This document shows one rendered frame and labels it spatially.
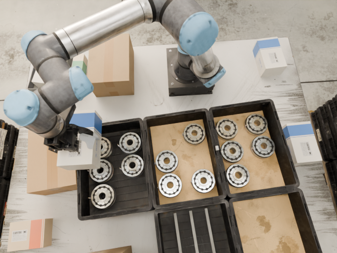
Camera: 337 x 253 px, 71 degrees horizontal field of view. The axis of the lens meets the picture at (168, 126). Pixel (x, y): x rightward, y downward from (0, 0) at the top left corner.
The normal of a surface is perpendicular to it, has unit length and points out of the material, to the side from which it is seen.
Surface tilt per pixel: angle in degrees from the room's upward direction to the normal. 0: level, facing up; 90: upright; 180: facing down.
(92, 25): 28
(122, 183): 0
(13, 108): 0
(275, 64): 0
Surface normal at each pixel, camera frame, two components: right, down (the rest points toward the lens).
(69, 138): -0.03, -0.33
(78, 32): 0.34, -0.02
